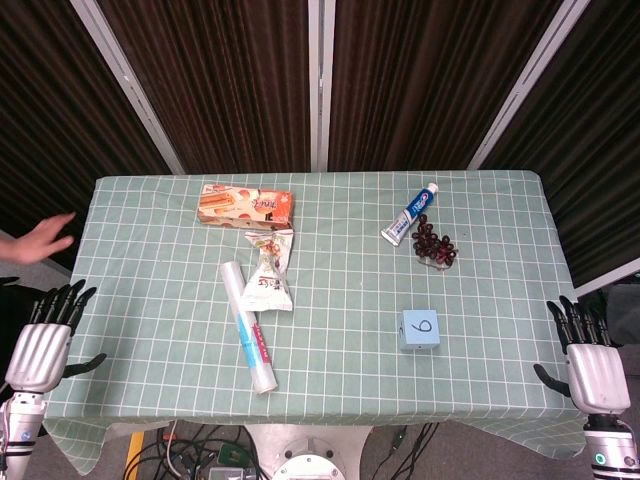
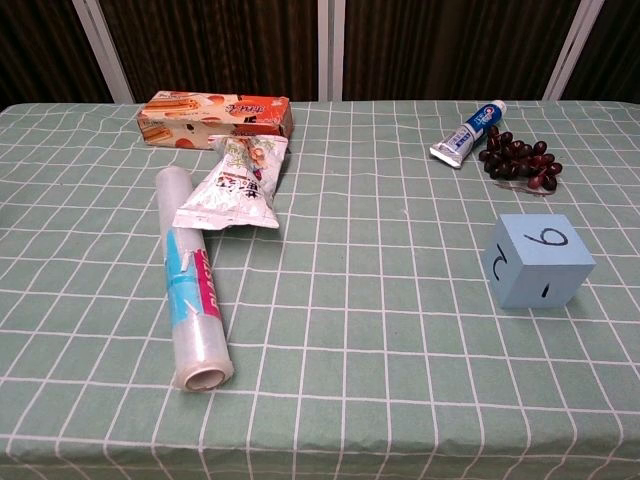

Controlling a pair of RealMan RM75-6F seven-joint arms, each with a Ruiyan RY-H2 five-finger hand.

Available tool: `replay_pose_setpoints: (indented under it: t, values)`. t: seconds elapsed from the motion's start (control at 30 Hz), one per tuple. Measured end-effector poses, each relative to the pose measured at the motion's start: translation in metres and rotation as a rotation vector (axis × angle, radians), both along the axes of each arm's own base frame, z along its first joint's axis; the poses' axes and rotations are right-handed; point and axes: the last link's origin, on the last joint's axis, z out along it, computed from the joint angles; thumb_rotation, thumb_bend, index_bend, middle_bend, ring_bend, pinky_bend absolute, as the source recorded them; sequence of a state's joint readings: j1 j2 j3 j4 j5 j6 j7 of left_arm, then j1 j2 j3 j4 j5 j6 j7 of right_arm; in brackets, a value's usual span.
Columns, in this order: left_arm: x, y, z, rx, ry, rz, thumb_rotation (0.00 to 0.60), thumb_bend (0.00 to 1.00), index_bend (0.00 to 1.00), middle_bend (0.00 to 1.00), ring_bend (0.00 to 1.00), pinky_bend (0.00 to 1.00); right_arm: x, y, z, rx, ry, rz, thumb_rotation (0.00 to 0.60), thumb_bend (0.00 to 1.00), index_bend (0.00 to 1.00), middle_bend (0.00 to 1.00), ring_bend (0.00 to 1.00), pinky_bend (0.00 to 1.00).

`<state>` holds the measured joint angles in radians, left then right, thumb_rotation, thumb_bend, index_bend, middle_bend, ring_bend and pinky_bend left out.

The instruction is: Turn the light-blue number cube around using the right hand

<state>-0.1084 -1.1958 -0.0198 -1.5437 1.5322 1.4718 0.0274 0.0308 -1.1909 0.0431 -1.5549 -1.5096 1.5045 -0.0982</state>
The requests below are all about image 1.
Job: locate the blue white toothpaste tube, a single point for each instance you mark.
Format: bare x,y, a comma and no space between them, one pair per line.
409,214

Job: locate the yellow floor tape strip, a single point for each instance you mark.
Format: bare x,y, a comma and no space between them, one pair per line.
134,450

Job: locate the clear plastic wrap roll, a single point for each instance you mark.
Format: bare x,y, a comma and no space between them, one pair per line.
248,327

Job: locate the orange biscuit box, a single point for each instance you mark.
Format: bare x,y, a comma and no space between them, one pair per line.
245,206

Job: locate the light blue numbered cube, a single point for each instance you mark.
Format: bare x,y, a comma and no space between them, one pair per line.
420,330

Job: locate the bare human hand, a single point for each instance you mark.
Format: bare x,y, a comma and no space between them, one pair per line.
37,241

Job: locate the white snack bag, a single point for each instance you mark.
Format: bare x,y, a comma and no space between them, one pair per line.
268,272

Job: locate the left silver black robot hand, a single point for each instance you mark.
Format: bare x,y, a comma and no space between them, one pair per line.
37,350

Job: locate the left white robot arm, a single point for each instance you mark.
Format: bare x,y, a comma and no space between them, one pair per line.
17,430

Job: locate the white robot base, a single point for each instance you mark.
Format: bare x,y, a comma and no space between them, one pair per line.
309,452

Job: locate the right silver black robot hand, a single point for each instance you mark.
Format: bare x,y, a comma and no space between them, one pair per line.
595,372

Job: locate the dark red grape bunch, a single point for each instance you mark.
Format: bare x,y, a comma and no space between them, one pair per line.
434,244

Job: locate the green white checkered tablecloth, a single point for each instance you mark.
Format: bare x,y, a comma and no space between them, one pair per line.
320,300

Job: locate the grey metal partition post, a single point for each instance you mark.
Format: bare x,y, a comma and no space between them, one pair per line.
127,85
525,82
320,85

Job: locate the green circuit board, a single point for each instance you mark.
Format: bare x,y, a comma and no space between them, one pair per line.
231,455

